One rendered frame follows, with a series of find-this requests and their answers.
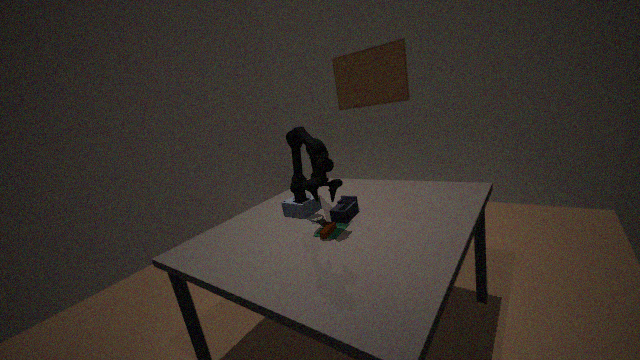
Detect orange l-shaped part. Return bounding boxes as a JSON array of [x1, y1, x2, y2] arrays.
[[319, 221, 337, 239]]

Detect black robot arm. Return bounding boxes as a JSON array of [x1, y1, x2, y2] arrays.
[[286, 126, 334, 203]]

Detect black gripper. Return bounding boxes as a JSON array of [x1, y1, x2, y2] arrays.
[[302, 170, 343, 202]]

